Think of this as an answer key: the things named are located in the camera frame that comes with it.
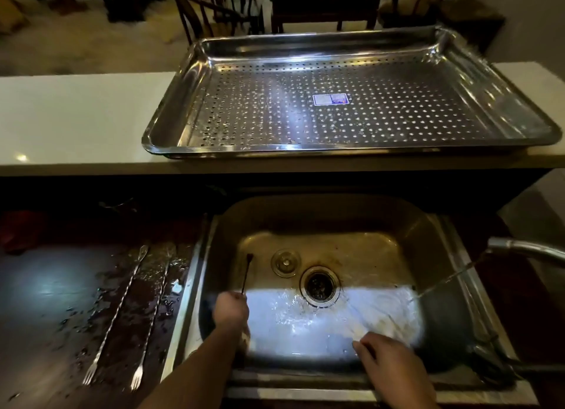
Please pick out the person's right hand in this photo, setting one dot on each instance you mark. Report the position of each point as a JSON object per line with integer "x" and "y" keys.
{"x": 390, "y": 364}

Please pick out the perforated stainless steel tray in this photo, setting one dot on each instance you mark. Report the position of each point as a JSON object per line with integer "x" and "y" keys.
{"x": 397, "y": 112}

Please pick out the long twisted metal fork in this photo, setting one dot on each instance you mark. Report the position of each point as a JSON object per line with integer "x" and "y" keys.
{"x": 152, "y": 320}
{"x": 115, "y": 315}

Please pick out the round sink drain strainer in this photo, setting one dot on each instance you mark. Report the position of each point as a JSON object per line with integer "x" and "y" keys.
{"x": 319, "y": 287}

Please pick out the dark wooden chair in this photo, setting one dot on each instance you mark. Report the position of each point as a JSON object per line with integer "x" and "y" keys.
{"x": 216, "y": 6}

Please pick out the thin dark metal bar utensil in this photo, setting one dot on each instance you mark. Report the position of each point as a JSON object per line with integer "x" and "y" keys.
{"x": 246, "y": 272}

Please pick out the stainless steel sink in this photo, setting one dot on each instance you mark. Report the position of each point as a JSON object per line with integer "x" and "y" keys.
{"x": 375, "y": 245}

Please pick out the dark wooden armchair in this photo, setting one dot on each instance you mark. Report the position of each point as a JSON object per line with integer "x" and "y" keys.
{"x": 441, "y": 11}

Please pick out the person's left forearm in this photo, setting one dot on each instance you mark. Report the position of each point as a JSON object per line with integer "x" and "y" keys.
{"x": 198, "y": 373}

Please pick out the dark wooden table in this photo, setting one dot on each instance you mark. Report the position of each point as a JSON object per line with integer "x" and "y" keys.
{"x": 324, "y": 6}

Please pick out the person's right forearm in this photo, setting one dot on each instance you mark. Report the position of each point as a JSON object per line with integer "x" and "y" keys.
{"x": 419, "y": 397}

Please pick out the person's left hand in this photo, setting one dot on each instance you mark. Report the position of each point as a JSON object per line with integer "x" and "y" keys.
{"x": 230, "y": 310}

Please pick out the person's right thumb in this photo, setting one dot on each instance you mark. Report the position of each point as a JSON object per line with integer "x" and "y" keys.
{"x": 363, "y": 358}

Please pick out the round metal sink plug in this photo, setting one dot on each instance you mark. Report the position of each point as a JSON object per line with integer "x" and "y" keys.
{"x": 285, "y": 263}

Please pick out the blue white sticker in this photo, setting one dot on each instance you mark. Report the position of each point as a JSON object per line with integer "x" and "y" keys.
{"x": 330, "y": 99}

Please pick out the metal faucet spout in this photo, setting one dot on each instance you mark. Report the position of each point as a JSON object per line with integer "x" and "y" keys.
{"x": 525, "y": 248}

